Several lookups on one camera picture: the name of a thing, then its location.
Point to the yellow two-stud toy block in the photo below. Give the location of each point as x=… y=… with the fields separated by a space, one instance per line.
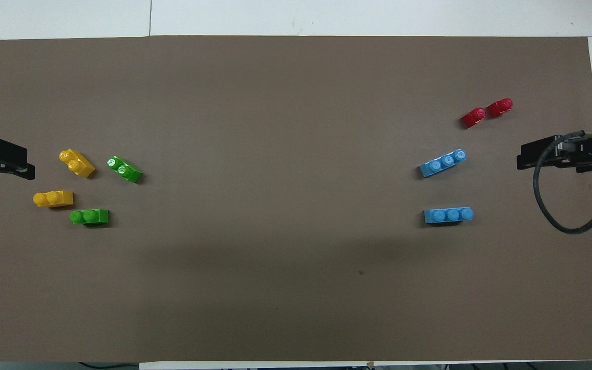
x=76 y=163
x=53 y=198

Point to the red one-stud toy block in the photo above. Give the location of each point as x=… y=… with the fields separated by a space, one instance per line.
x=474 y=117
x=500 y=108

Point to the brown paper table mat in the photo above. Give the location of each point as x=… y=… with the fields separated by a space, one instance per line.
x=296 y=103

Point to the blue three-stud toy block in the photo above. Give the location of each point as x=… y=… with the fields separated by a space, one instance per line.
x=447 y=216
x=442 y=163

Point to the green two-stud toy block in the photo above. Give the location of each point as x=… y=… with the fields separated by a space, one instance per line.
x=90 y=217
x=126 y=170

